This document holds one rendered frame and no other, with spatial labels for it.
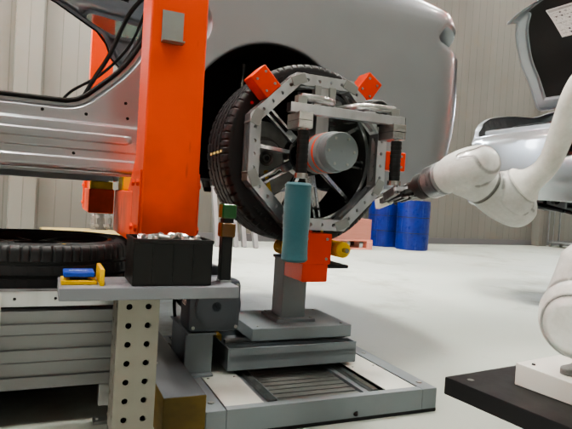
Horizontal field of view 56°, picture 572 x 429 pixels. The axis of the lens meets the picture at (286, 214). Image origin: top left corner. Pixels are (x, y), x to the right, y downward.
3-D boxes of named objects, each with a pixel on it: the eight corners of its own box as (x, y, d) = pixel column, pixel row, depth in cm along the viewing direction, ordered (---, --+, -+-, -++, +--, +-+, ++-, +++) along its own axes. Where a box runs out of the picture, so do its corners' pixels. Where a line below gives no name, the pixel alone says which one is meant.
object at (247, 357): (311, 339, 234) (313, 317, 234) (355, 364, 201) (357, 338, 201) (199, 345, 214) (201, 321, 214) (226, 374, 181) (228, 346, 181)
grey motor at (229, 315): (205, 343, 217) (210, 257, 217) (238, 377, 179) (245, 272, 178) (160, 346, 210) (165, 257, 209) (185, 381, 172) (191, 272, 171)
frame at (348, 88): (372, 231, 206) (381, 89, 205) (381, 233, 200) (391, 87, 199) (237, 226, 185) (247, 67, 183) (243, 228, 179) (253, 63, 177)
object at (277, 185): (290, 198, 239) (296, 127, 238) (298, 199, 231) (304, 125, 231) (221, 192, 226) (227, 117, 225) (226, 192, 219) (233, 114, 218)
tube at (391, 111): (368, 123, 197) (369, 94, 196) (399, 117, 179) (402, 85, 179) (325, 117, 190) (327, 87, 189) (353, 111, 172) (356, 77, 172)
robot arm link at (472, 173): (426, 183, 138) (461, 208, 142) (471, 164, 125) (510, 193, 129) (436, 150, 143) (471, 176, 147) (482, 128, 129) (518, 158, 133)
